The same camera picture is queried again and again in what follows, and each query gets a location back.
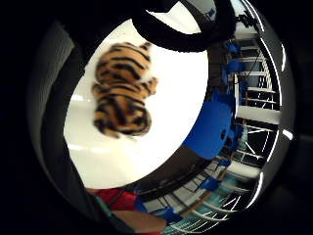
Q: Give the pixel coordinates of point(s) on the white metal frame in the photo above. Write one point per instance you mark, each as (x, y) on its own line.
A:
(260, 98)

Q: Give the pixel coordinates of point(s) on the large blue chair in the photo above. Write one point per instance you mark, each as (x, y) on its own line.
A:
(210, 130)

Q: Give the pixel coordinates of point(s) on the tiger plush toy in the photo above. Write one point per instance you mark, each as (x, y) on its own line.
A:
(122, 88)

